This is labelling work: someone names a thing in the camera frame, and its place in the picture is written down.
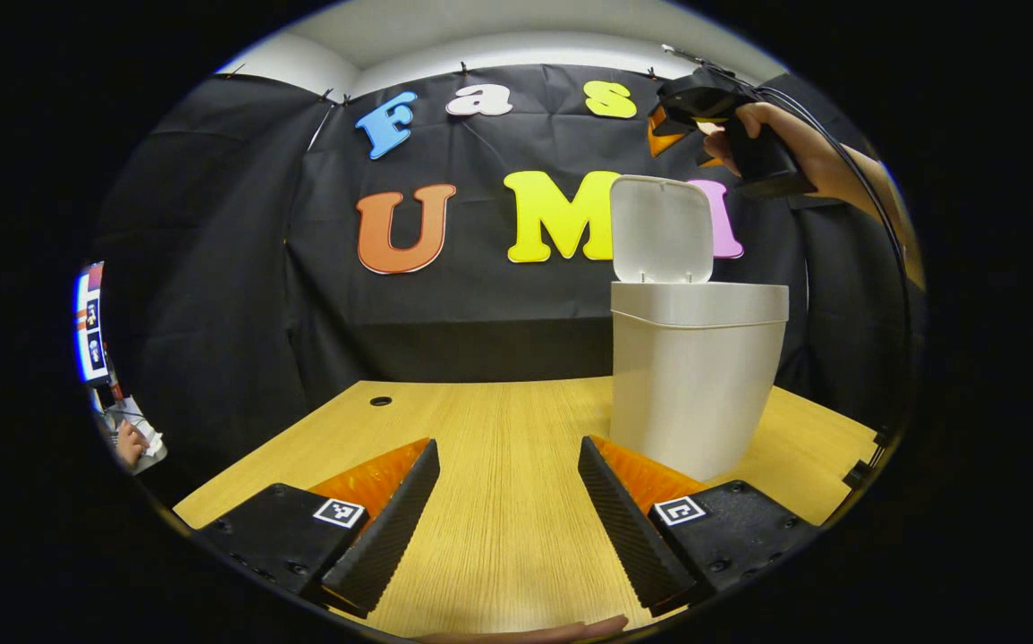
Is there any black backdrop cloth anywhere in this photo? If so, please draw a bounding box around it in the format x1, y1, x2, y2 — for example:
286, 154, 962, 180
89, 61, 918, 475

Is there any white desktop garbage bin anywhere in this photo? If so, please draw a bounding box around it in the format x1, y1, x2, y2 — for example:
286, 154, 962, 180
608, 174, 791, 483

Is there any computer monitor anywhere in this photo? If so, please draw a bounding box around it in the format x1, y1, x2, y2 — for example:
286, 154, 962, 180
74, 260, 111, 386

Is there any white paper sheet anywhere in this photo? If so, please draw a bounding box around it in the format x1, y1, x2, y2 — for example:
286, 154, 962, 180
109, 397, 169, 474

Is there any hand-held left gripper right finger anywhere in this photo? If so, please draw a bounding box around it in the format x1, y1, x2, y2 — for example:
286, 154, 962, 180
577, 436, 822, 618

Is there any wooden desktop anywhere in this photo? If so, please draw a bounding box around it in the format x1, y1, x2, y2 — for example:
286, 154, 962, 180
174, 376, 883, 638

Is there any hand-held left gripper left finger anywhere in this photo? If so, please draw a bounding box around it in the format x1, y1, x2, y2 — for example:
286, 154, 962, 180
197, 438, 442, 618

